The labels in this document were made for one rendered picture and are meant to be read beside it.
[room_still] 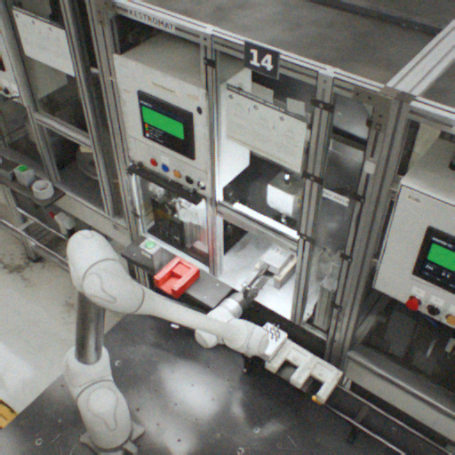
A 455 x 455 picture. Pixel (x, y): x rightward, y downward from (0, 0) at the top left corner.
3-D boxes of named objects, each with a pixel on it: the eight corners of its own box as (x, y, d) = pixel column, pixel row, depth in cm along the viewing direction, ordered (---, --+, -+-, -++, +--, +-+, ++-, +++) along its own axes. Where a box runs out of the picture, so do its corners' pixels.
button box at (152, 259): (141, 263, 256) (138, 245, 248) (153, 253, 261) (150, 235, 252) (155, 271, 253) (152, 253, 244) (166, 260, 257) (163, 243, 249)
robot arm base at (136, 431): (120, 474, 213) (118, 468, 209) (78, 441, 222) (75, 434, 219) (154, 436, 224) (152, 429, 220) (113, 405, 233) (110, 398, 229)
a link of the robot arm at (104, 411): (98, 458, 212) (88, 429, 197) (81, 418, 223) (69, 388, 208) (139, 435, 218) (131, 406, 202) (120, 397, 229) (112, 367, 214)
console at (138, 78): (124, 161, 234) (107, 57, 202) (171, 129, 251) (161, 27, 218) (205, 203, 217) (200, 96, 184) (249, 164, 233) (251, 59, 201)
